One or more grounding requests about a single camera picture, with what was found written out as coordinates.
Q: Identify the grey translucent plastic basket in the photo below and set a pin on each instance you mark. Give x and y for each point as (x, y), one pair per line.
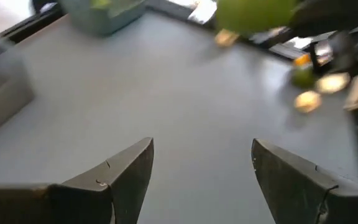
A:
(2, 93)

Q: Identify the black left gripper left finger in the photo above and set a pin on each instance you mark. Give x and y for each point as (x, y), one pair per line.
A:
(73, 205)

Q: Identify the green lime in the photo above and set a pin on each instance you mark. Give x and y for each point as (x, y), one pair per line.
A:
(99, 3)
(253, 15)

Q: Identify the orange-yellow lemon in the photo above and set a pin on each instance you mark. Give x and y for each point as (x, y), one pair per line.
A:
(301, 59)

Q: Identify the dark green avocado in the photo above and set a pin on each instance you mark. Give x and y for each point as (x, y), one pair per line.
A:
(303, 77)

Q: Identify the teal plastic basket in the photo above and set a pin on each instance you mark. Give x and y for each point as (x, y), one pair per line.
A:
(82, 21)

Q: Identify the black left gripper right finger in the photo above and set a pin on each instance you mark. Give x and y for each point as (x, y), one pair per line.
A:
(322, 205)

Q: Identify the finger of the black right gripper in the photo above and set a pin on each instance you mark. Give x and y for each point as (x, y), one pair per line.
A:
(328, 15)

